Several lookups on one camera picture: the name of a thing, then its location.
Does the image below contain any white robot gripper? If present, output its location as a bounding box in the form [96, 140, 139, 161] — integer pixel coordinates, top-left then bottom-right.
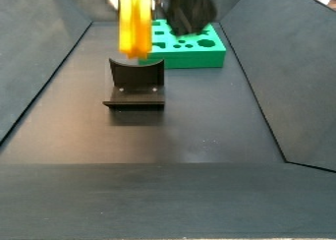
[110, 0, 216, 36]

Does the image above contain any orange star prism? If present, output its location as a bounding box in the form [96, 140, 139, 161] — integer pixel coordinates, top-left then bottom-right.
[120, 0, 152, 59]

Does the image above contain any black curved fixture stand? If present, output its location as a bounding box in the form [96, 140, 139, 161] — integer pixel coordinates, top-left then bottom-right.
[103, 59, 166, 110]

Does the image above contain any green shape sorter block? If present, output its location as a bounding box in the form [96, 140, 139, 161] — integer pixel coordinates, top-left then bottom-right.
[139, 20, 226, 69]

